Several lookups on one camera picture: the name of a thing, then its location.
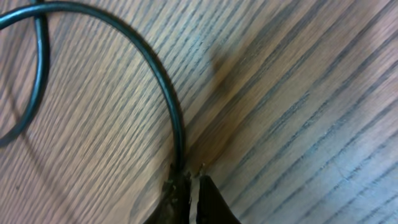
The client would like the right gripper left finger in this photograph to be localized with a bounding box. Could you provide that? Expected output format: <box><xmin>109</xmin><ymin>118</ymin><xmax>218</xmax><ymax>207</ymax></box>
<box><xmin>144</xmin><ymin>172</ymin><xmax>192</xmax><ymax>224</ymax></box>

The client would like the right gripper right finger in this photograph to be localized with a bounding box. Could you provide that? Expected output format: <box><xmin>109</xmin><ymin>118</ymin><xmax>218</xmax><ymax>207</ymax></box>
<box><xmin>196</xmin><ymin>175</ymin><xmax>241</xmax><ymax>224</ymax></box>

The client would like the black USB cable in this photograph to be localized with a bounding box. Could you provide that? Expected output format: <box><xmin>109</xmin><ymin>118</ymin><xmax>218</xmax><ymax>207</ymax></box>
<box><xmin>0</xmin><ymin>1</ymin><xmax>186</xmax><ymax>174</ymax></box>

